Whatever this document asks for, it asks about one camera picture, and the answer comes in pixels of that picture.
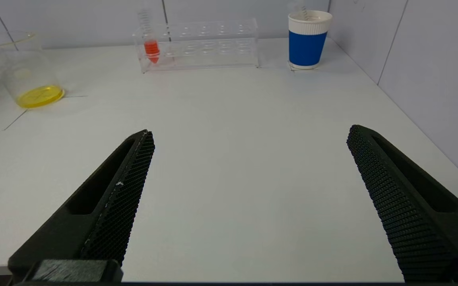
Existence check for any clear acrylic test tube rack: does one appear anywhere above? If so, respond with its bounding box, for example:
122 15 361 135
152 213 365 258
132 18 260 73

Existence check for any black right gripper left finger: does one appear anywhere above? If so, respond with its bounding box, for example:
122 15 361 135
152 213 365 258
8 129 155 283

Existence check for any blue and white paper cup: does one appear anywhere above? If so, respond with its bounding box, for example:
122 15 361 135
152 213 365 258
288 10 333 70

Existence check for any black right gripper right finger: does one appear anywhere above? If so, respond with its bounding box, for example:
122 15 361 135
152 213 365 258
347 125 458 283

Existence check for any test tube with red pigment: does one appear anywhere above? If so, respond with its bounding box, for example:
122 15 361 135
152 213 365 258
137 10 161 64

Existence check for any clear glass beaker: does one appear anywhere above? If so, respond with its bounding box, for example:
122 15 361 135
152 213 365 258
0 32 66 109

